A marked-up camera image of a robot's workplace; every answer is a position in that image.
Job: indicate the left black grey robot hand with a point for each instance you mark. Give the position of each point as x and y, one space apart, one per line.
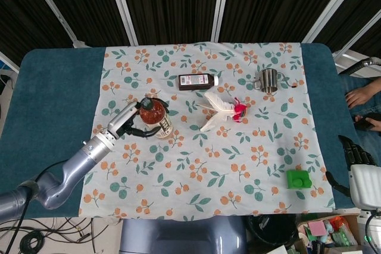
122 118

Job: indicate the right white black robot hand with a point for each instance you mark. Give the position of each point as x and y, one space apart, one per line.
366 182

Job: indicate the bystander bare hand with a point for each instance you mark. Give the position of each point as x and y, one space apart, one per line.
358 96

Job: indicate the brown tea plastic bottle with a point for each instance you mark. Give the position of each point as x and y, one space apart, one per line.
156 115

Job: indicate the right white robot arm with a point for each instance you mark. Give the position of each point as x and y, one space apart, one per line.
369 224

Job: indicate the bystander bare forearm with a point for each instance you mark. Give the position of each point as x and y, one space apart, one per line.
375 86

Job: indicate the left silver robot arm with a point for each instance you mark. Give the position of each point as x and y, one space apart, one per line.
74 167

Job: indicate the dark brown medicine bottle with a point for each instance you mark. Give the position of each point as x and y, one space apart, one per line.
196 82

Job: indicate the bystander blue jeans leg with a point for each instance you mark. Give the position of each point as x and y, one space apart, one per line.
351 83

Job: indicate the black phone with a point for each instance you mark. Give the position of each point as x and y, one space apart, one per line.
367 123

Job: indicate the cardboard box with clutter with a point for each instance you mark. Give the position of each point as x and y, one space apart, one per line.
327 233

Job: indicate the green plastic toy block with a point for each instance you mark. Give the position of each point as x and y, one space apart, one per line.
297 179

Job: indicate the teal table cover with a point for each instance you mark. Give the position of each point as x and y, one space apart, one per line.
56 93

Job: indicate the stainless steel cup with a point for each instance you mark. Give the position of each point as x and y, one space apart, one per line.
268 81

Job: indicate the orange fruit print tablecloth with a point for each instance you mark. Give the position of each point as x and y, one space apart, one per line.
208 161

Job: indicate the white feather shuttlecock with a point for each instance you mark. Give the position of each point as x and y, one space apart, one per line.
218 111

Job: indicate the black waste bin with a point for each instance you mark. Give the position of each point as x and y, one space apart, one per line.
271 230

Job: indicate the blue grey robot torso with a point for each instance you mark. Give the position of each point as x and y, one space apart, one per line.
178 236

